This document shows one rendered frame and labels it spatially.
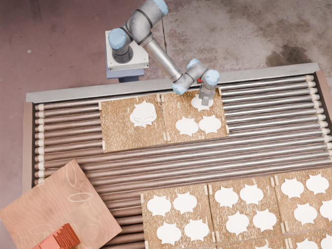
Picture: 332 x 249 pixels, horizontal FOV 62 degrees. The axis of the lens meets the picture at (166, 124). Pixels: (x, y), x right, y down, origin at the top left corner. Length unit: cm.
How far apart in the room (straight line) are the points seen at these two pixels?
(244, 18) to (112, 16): 152
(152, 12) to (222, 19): 205
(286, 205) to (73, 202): 127
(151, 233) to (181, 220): 19
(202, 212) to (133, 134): 65
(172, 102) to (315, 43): 220
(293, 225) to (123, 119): 124
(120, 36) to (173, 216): 115
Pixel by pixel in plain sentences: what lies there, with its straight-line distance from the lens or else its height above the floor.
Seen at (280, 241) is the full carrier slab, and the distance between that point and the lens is 189.
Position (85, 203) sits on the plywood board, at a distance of 169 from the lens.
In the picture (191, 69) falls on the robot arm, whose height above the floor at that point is 132.
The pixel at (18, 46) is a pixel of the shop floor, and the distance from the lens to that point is 352.
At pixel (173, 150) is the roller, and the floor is 92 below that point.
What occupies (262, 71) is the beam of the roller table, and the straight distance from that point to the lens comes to 212.
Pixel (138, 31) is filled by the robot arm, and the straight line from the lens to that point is 144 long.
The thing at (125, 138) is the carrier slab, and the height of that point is 94.
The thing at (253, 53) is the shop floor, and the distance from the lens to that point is 330.
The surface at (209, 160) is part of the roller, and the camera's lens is 181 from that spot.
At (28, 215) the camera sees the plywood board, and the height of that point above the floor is 104.
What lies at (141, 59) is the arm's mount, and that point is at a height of 95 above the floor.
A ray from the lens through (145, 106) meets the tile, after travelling 182.
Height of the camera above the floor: 268
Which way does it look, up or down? 73 degrees down
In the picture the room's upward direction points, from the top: 5 degrees clockwise
